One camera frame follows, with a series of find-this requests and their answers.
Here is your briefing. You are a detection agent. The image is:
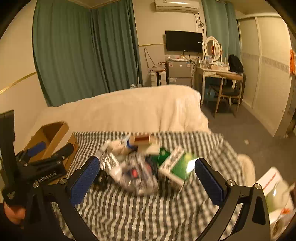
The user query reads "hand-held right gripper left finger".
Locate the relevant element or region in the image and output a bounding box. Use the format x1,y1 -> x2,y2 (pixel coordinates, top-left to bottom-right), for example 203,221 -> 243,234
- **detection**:
22,156 -> 100,241

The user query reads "blue packet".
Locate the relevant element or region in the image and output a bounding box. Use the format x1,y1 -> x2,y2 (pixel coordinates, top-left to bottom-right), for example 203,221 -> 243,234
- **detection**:
125,137 -> 137,150

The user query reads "white sliding wardrobe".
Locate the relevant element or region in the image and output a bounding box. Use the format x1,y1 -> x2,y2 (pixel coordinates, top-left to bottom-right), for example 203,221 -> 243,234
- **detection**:
236,13 -> 296,139

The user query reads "small brown box red side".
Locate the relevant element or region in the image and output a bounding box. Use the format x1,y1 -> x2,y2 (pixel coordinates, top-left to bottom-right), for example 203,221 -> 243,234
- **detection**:
129,134 -> 160,149

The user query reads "green curtain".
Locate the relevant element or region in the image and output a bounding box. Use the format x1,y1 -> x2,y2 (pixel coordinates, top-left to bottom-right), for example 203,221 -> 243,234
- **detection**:
201,0 -> 241,61
91,0 -> 143,93
32,0 -> 94,107

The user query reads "white fluffy blanket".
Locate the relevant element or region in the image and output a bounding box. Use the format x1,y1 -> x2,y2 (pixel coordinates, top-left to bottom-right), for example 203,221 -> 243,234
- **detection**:
28,85 -> 211,139

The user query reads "wooden chair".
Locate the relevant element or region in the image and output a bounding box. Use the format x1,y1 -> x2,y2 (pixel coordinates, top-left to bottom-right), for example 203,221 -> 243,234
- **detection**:
209,71 -> 245,118

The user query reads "small white box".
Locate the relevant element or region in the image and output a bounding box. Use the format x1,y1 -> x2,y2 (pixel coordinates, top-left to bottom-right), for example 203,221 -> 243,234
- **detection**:
143,145 -> 161,156

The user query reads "air conditioner cable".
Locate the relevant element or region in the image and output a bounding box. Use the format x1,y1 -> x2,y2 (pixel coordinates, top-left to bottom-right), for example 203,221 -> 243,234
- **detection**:
196,11 -> 207,33

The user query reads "silver mini fridge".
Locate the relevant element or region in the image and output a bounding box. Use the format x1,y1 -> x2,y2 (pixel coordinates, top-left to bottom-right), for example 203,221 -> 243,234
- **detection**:
166,60 -> 194,88

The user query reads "black backpack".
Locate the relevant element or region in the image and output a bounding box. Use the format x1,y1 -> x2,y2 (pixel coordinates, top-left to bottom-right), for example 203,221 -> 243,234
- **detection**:
228,54 -> 245,74

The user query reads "clear plastic bag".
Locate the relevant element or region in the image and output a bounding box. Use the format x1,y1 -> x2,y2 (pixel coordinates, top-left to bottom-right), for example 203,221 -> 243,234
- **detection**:
109,155 -> 160,195

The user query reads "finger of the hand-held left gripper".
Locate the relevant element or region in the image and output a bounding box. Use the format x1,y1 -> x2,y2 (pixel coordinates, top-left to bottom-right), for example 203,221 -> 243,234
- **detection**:
15,142 -> 46,164
28,143 -> 74,168

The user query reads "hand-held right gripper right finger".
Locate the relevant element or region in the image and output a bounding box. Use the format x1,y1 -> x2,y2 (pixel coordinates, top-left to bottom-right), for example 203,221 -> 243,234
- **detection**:
192,158 -> 271,241

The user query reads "dark green packet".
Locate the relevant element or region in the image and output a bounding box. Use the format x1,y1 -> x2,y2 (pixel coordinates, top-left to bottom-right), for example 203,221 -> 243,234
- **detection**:
157,148 -> 172,168

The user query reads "white vanity table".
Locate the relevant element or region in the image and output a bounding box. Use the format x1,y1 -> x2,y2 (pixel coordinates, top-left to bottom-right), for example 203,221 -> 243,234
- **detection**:
194,64 -> 232,106

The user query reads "white air conditioner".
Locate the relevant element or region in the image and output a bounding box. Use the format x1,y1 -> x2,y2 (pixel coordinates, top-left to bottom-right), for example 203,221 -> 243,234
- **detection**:
154,0 -> 200,12

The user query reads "brown cardboard box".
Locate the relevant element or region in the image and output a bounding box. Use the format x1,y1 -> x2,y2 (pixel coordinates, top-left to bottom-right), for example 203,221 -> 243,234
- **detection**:
23,121 -> 80,180

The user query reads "oval white vanity mirror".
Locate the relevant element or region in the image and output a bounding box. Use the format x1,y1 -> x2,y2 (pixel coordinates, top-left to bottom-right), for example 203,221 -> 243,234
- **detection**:
204,36 -> 222,62

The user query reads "black wall television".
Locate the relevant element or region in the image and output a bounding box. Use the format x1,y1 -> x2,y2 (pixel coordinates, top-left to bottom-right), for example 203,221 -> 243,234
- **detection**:
165,30 -> 203,53

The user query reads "green and white box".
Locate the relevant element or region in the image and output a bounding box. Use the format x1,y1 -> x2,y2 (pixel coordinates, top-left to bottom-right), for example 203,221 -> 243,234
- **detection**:
158,147 -> 200,192

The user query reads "white carton with red stripe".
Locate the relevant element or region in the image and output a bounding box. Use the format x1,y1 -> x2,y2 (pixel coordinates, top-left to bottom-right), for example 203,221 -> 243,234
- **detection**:
255,166 -> 296,241

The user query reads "hanging wall cable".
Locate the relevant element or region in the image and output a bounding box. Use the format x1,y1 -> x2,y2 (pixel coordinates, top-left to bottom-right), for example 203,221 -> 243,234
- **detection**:
144,47 -> 160,70

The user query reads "person's left hand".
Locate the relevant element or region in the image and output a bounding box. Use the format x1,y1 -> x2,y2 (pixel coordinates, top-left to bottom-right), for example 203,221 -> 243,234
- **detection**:
3,202 -> 27,226

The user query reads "silver foil packet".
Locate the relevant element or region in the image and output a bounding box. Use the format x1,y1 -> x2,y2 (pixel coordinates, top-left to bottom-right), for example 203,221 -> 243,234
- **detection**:
96,148 -> 121,175

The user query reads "orange hanging item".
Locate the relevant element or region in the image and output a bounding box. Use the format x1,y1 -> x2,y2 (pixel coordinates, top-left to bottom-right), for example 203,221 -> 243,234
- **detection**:
289,48 -> 296,76

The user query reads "grey white checked sheet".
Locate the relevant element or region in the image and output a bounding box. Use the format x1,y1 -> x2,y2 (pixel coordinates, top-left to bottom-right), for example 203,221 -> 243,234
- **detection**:
50,131 -> 255,241

